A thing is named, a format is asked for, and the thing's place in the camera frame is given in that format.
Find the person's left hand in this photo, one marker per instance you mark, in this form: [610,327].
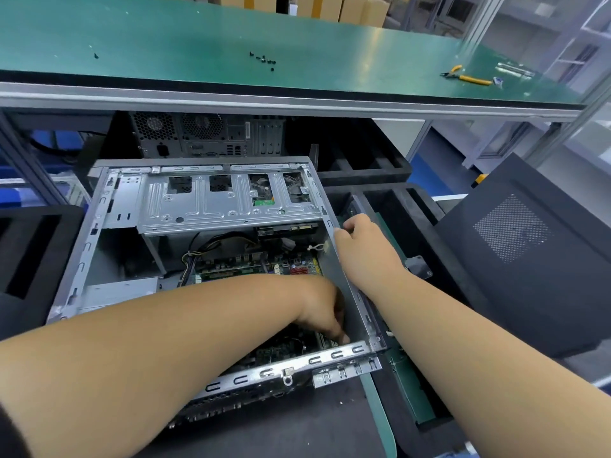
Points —
[320,302]

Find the person's right hand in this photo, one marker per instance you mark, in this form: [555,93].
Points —
[370,255]

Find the person's right fingers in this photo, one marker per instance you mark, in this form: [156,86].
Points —
[344,231]

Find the person's left fingers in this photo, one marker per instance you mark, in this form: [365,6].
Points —
[340,324]

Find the silver computer case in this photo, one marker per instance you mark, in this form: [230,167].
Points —
[119,262]

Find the person's right forearm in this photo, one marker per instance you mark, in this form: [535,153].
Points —
[477,367]

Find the person's left forearm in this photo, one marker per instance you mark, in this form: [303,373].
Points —
[143,362]

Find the black foam tray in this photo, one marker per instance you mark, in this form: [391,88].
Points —
[367,157]
[33,267]

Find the green motherboard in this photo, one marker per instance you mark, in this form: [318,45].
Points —
[248,269]

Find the silver metal drive cage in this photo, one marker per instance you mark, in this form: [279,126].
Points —
[215,205]

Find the black computer tower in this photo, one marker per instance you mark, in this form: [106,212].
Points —
[205,133]

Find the black side panel with mesh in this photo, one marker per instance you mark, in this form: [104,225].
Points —
[515,262]

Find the cluster of black screws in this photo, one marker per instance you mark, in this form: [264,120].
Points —
[263,59]

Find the row of cardboard boxes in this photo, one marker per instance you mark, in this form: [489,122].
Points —
[334,7]

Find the clear plastic bag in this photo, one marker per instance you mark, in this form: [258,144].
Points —
[515,70]

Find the blue storage bins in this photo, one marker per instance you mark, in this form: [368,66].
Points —
[43,152]

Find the grey metal bracket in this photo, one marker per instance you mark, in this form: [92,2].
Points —
[417,268]

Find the aluminium frame post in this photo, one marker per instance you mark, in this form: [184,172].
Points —
[568,114]

